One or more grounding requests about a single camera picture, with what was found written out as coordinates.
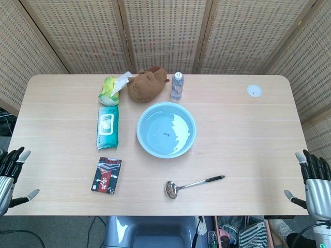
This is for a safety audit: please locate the green wet wipes pack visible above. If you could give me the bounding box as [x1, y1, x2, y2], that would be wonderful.
[96, 106, 120, 151]

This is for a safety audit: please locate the white round cable grommet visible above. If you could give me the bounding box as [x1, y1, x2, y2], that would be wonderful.
[247, 84, 263, 98]

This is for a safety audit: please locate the light blue bowl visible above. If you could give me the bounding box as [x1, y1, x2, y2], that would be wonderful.
[136, 102, 197, 159]

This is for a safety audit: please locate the clear water bottle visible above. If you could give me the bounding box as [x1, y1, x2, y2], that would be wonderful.
[170, 72, 185, 101]

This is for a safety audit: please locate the striped fabric bag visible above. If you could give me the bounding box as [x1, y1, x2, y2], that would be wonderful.
[237, 219, 268, 248]

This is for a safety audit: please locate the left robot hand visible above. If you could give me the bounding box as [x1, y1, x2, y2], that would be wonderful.
[0, 146, 40, 216]

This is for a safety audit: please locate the green plastic bottle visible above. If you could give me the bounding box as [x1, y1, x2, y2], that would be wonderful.
[207, 230, 219, 248]

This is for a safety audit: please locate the yellow green tissue pack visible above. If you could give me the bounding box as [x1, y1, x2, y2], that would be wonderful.
[97, 71, 134, 107]

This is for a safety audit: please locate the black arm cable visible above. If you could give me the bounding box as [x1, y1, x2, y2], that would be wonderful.
[294, 222, 321, 248]
[0, 228, 46, 248]

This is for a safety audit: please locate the brown plush capybara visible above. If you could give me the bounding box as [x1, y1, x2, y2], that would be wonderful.
[127, 66, 170, 104]

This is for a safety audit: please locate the metal ladle black handle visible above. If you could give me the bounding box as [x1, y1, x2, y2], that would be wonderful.
[165, 175, 225, 199]

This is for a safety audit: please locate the white perforated spatula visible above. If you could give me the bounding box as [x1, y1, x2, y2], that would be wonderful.
[191, 215, 207, 248]

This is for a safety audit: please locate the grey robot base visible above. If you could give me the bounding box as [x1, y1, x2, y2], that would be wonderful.
[102, 215, 202, 248]

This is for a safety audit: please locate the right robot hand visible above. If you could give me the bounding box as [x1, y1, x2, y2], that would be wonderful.
[283, 149, 331, 221]

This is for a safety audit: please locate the red black snack packet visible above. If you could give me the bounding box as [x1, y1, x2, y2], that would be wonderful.
[91, 156, 123, 195]

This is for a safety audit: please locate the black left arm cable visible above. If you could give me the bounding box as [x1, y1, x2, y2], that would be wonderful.
[0, 228, 46, 248]

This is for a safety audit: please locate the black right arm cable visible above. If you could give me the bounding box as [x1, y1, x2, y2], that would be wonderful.
[294, 222, 321, 248]

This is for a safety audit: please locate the bamboo folding screen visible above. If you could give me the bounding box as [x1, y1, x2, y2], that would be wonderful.
[0, 0, 331, 166]

